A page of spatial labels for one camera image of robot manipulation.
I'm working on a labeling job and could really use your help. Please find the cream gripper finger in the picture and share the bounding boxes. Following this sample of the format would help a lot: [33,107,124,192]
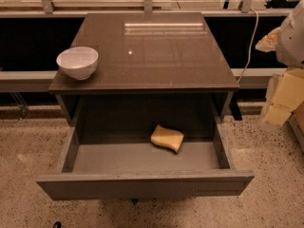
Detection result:
[261,67,304,126]
[256,28,280,52]

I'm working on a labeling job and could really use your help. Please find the yellow sponge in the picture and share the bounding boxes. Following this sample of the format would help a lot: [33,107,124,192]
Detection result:
[150,124,184,153]

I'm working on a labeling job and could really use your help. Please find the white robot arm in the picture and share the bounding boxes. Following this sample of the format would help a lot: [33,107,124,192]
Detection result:
[256,0,304,126]

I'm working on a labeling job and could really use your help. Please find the open grey top drawer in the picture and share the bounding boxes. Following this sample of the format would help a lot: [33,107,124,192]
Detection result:
[35,93,256,201]

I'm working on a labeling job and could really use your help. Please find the white ceramic bowl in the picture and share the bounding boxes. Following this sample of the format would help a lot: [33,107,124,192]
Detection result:
[56,47,99,80]

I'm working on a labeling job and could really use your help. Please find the white cable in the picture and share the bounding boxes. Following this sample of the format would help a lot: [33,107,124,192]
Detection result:
[237,7,259,84]

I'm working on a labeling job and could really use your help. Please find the grey metal railing frame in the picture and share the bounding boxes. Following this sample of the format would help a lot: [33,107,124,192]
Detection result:
[0,0,304,93]

